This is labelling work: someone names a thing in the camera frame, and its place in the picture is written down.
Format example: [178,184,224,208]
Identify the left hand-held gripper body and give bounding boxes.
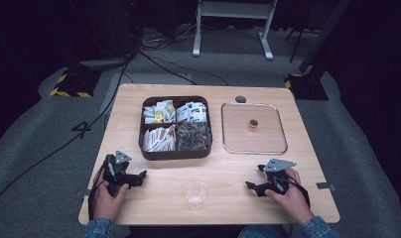
[102,150,144,198]

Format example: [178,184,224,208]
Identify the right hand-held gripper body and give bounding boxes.
[261,158,298,196]

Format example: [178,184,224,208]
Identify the person's left hand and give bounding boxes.
[92,170,130,222]

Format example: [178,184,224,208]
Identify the person's right hand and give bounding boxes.
[264,168,316,226]

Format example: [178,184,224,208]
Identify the clear lid with gold knob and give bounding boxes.
[220,101,289,156]

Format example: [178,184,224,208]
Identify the brown four-compartment box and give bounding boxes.
[138,95,213,162]

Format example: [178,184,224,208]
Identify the pile of white orange sticks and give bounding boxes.
[142,124,177,153]

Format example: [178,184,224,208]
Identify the person's denim lap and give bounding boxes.
[237,223,292,238]

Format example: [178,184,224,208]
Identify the grey tape strip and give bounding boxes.
[315,181,337,192]

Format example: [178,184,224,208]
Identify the clear plastic cup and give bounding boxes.
[183,180,210,212]

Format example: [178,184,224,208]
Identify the pile of grey brown packets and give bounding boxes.
[176,121,212,152]

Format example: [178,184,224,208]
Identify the pile of white yellow packets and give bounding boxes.
[142,99,177,125]

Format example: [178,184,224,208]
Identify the pile of white red packets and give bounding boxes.
[176,101,208,124]

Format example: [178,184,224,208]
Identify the black yellow striped stand base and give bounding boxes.
[284,71,330,101]
[50,68,102,99]

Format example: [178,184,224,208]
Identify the black tripod legs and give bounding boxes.
[285,27,323,64]

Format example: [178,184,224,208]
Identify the dark equipment stand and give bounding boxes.
[67,0,145,68]

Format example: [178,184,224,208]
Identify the right hand-held gripper black cable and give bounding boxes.
[286,177,312,210]

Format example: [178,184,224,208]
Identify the hand-held gripper black cable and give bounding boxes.
[286,177,312,210]
[87,170,106,222]

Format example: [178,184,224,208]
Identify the left hand-held gripper black cable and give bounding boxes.
[87,170,106,222]

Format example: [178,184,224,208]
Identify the long black floor cable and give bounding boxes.
[0,60,132,211]

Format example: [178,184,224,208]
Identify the thin black floor cable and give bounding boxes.
[138,49,230,87]

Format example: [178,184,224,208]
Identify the bundle of floor cables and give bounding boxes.
[135,22,202,52]

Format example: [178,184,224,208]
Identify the black slanted stand post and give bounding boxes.
[298,0,352,77]

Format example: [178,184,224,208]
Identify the white metal desk frame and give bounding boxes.
[192,0,279,61]

